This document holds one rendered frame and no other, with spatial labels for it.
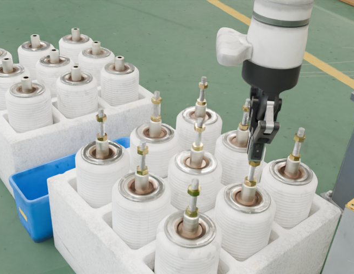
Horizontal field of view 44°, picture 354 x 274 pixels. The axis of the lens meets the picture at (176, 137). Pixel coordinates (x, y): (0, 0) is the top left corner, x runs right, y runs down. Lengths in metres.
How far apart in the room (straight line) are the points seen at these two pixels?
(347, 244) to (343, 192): 0.44
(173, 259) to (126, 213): 0.11
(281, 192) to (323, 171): 0.53
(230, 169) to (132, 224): 0.23
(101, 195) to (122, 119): 0.33
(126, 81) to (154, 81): 0.57
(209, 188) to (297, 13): 0.35
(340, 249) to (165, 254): 0.25
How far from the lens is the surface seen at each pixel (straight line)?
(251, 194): 0.70
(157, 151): 0.82
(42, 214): 0.94
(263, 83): 0.57
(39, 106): 1.00
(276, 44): 0.55
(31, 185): 1.02
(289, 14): 0.54
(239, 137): 0.84
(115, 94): 1.10
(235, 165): 0.83
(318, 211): 0.85
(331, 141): 1.43
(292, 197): 0.77
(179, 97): 1.54
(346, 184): 1.10
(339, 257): 0.71
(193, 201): 0.61
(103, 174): 0.76
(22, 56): 1.25
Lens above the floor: 0.70
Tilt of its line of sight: 32 degrees down
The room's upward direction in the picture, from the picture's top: 4 degrees clockwise
